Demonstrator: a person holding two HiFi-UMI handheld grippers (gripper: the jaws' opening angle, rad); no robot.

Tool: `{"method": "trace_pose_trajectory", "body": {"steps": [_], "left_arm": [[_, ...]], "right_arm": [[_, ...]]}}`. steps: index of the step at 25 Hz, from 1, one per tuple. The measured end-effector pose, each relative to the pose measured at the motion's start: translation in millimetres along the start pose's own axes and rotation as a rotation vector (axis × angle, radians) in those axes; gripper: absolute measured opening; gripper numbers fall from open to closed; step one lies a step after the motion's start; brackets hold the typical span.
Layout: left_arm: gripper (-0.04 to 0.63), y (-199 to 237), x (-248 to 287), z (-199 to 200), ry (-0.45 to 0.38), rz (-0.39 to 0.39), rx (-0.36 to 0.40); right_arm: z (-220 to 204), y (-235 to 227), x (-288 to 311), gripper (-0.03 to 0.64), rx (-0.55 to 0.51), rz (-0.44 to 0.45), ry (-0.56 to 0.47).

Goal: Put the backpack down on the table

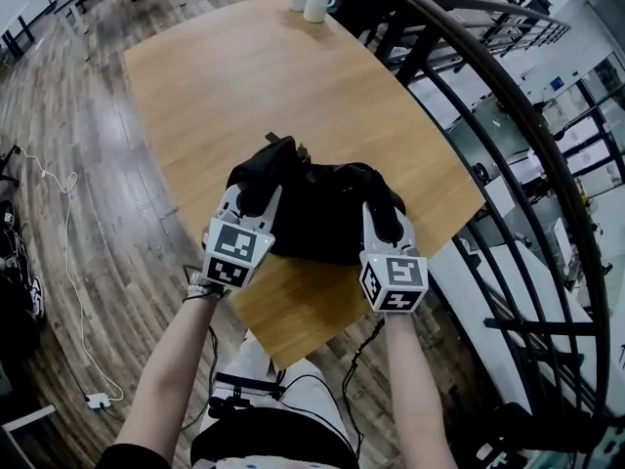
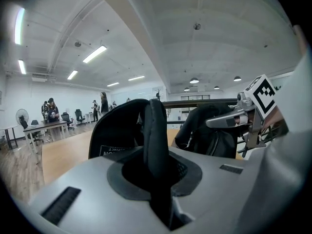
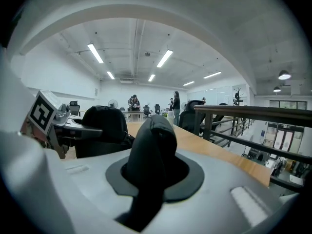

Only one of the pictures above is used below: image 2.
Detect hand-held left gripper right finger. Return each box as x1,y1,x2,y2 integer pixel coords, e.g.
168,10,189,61
168,146,248,234

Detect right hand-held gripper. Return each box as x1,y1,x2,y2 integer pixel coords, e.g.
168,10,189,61
206,74,278,148

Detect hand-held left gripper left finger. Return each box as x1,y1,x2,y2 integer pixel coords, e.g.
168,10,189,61
28,146,172,234

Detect black bag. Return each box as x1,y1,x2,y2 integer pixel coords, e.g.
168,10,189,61
88,98,238,230

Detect person's right forearm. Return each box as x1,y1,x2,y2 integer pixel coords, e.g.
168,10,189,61
262,105,290,134

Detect black metal railing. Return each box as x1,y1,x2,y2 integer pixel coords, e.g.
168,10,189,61
162,97,288,158

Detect wooden table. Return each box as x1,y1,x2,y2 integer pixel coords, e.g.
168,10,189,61
41,128,244,185

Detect black office chair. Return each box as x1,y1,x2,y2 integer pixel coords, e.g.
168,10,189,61
19,119,44,143
60,112,74,131
75,109,86,126

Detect dark-topped desk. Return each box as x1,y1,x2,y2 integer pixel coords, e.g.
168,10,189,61
23,120,68,154

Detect standing fan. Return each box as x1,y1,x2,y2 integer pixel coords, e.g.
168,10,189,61
16,108,29,129

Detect white desk with black legs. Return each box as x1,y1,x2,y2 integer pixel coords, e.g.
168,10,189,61
0,125,19,151

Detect ceiling air conditioner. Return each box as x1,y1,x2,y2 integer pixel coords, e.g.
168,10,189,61
31,73,57,83

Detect ceiling light strips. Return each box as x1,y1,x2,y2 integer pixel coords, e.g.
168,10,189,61
14,7,146,87

